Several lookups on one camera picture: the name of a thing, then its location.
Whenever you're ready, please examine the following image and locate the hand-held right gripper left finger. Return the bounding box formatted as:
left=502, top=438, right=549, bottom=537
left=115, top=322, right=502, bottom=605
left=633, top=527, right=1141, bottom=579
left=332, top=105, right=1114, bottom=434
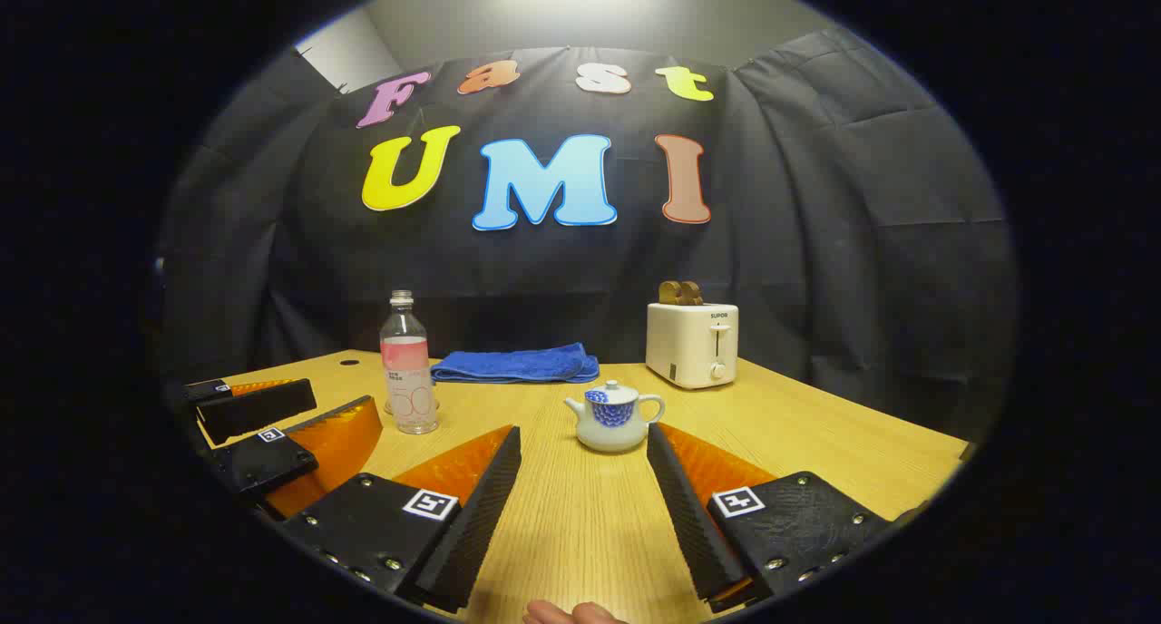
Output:
left=277, top=424, right=523, bottom=616

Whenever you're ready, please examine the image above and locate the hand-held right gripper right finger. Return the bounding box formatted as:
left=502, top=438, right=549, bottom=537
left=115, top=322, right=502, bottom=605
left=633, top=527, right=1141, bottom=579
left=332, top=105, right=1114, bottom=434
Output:
left=646, top=422, right=894, bottom=614

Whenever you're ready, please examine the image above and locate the white blue-patterned teacup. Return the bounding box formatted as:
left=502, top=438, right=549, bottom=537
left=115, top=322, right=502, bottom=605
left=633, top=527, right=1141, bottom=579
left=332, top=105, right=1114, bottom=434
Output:
left=564, top=394, right=666, bottom=453

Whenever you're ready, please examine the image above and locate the clear water bottle pink label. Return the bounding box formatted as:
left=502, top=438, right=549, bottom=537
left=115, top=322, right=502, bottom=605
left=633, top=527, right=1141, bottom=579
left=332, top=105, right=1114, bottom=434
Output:
left=379, top=289, right=441, bottom=435

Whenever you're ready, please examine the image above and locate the blue folded towel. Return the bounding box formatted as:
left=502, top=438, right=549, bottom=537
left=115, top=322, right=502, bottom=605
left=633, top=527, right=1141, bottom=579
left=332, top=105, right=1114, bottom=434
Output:
left=430, top=342, right=600, bottom=385

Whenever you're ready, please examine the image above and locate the white toaster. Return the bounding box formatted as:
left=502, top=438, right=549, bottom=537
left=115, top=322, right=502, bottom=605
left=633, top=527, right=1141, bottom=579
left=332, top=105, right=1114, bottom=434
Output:
left=646, top=302, right=740, bottom=390

